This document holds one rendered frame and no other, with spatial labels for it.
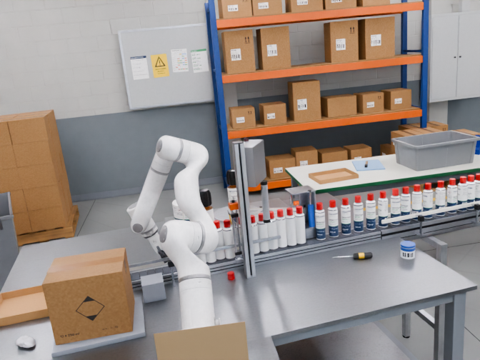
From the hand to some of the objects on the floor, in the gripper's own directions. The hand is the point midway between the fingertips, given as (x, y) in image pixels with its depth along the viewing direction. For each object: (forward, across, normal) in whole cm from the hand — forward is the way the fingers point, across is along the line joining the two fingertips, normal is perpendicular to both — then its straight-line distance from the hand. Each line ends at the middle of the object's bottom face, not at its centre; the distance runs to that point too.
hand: (165, 258), depth 230 cm
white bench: (+163, -131, +173) cm, 272 cm away
